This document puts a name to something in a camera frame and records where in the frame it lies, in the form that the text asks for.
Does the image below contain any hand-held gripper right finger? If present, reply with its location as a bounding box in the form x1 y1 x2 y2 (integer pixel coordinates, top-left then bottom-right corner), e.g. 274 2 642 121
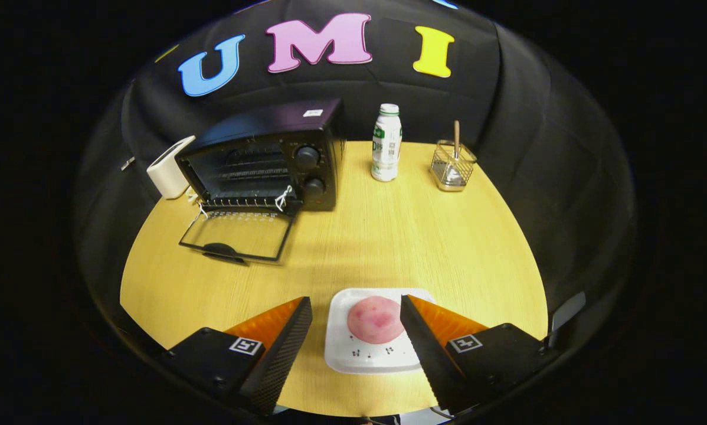
400 294 558 414

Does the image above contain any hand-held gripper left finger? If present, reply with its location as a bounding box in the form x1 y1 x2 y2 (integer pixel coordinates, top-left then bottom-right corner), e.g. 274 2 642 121
159 296 313 416

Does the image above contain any white square plate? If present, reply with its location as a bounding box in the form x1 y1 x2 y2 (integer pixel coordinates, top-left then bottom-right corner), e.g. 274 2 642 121
324 287 437 375

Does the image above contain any black toaster oven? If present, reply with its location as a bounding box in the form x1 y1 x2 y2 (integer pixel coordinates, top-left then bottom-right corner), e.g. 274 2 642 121
175 97 347 265

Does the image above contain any white pop-up toaster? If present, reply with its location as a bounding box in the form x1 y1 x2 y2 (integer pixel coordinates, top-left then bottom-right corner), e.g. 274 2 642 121
146 135 196 200

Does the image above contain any white green-label drink bottle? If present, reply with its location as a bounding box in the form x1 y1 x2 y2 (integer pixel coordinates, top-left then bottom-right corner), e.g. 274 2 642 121
371 103 403 182

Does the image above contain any oven wire rack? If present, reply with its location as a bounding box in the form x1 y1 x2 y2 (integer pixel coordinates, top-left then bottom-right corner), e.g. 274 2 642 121
202 148 298 212

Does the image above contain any gold wire utensil holder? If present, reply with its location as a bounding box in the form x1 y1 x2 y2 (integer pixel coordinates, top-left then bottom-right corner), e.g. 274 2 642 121
430 140 478 192

